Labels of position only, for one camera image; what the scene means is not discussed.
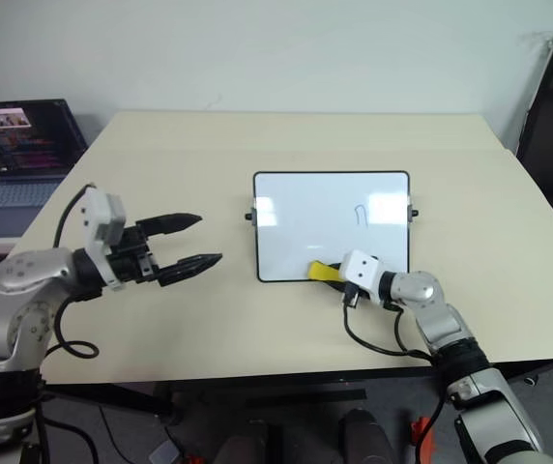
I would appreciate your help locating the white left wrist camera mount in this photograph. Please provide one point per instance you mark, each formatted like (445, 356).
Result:
(102, 217)

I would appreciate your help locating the grey flat floor box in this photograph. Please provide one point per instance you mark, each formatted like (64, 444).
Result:
(165, 453)

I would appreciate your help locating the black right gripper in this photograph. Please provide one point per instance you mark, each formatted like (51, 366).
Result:
(341, 285)

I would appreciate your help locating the black framed small whiteboard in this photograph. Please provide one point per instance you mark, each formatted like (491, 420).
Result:
(305, 227)

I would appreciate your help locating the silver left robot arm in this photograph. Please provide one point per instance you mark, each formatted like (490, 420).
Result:
(25, 270)

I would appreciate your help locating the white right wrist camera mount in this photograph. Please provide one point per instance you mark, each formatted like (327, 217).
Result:
(363, 273)

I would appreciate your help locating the dark rounded shape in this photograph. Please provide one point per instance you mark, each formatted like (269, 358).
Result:
(368, 437)

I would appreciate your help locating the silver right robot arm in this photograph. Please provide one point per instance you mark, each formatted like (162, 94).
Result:
(445, 328)

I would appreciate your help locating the orange clamp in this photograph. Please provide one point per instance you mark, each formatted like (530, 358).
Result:
(422, 430)

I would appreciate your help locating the open grey laptop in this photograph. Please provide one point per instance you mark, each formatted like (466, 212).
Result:
(20, 159)

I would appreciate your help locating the yellow whiteboard eraser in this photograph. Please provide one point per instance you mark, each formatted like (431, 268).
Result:
(320, 271)

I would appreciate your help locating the grey caster wheel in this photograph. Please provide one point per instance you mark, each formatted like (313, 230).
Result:
(529, 380)

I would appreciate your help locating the black table frame bar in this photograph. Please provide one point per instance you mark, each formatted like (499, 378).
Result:
(276, 391)

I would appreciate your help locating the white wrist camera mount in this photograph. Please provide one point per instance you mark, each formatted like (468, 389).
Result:
(363, 273)
(102, 217)

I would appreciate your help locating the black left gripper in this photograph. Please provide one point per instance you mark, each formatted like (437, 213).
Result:
(129, 258)

